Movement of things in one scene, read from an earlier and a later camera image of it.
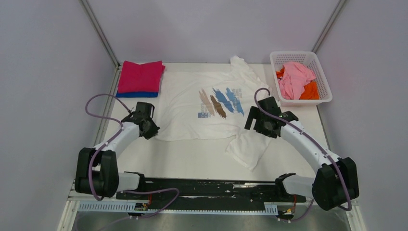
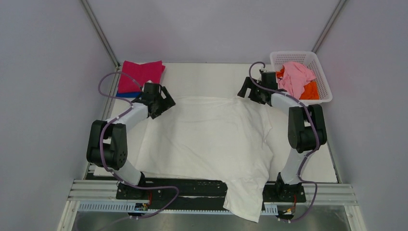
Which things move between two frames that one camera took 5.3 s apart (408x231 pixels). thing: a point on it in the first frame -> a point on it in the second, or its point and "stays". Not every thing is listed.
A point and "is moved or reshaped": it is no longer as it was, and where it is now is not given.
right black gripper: x=254 y=113 -> x=248 y=83
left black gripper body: x=152 y=129 -> x=159 y=102
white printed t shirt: x=211 y=105 is moved or reshaped
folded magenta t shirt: x=146 y=77 stays
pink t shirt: x=296 y=75 stays
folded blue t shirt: x=136 y=94 stays
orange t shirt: x=311 y=91 stays
